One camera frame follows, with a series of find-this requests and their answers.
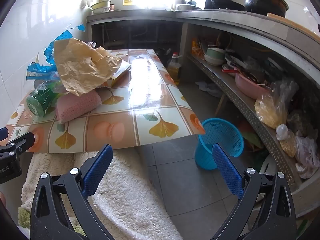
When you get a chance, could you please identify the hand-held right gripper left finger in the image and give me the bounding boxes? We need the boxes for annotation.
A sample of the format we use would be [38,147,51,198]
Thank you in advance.
[29,144,116,240]

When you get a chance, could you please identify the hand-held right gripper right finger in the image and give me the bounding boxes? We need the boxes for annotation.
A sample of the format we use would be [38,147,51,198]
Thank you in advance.
[211,143,297,240]

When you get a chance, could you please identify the blue plastic wastebasket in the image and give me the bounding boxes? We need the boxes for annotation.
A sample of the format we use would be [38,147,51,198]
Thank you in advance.
[194,118,244,170]

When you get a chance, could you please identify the green label plastic bottle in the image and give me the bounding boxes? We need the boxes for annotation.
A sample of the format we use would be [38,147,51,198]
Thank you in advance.
[25,80,68,118]

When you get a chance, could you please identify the pink cloth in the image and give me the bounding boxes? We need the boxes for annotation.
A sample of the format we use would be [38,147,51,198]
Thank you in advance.
[55,89,102,124]

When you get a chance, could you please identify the brown paper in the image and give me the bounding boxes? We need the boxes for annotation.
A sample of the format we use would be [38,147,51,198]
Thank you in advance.
[53,38,123,97]

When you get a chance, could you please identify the white yellow medicine box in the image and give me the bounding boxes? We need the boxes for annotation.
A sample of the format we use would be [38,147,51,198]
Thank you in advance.
[107,59,132,87]

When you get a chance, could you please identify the blue torn plastic wrapper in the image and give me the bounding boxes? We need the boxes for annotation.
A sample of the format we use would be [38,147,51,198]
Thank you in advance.
[37,24,86,65]

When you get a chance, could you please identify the white fluffy blanket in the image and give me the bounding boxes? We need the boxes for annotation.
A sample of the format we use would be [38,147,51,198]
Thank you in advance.
[19,151,184,240]

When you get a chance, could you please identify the green shaggy mat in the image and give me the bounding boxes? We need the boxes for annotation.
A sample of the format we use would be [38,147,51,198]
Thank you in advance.
[17,205,87,240]

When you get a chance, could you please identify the small bag of beans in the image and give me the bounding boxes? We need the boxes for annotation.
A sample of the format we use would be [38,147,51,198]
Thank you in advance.
[276,124,298,158]

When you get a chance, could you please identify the bag of yellow grain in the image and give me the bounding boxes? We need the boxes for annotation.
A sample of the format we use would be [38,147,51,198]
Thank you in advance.
[254,79,299,130]

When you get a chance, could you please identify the perforated metal shelf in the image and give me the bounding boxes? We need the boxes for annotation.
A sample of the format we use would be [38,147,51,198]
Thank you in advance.
[187,54,303,188]

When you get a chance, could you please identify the pinkish white plastic bag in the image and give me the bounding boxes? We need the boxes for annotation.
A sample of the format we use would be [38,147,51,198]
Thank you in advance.
[295,135,320,179]

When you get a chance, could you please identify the pink plastic basin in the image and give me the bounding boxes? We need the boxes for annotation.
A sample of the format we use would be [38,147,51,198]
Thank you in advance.
[234,73,272,100]

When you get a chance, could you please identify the white rag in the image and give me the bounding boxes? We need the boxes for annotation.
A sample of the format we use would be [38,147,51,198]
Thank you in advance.
[195,81,223,98]

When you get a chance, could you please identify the patterned tablecloth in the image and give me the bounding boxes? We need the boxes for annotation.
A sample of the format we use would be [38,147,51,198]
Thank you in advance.
[5,49,206,153]

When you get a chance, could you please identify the white bowl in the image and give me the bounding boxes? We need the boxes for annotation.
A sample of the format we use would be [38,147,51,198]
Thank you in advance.
[204,54,225,67]

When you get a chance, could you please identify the stack of white plates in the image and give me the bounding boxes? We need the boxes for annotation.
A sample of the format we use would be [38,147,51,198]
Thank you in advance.
[225,52,242,68]

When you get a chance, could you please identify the cooking oil bottle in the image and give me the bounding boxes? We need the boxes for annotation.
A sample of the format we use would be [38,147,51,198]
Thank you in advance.
[167,52,182,84]

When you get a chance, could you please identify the black plastic bag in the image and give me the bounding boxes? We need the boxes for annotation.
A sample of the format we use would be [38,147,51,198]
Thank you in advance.
[156,47,173,63]

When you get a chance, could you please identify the orange yellow packet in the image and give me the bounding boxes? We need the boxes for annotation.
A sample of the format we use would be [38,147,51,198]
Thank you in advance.
[191,39,203,55]

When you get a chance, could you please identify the concrete kitchen counter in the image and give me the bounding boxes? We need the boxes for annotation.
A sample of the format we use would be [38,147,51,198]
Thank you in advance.
[86,8,320,220]

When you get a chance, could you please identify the wooden cutting board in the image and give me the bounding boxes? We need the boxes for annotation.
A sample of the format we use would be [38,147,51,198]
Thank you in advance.
[267,12,320,40]

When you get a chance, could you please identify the black wok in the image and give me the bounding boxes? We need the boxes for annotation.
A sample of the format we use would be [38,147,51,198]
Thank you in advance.
[211,0,245,12]

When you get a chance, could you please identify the steel pot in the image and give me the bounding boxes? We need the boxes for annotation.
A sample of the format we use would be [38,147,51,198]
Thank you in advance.
[176,4,200,11]

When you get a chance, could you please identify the black cooking pot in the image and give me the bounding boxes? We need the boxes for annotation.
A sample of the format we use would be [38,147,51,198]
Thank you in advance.
[244,0,289,18]

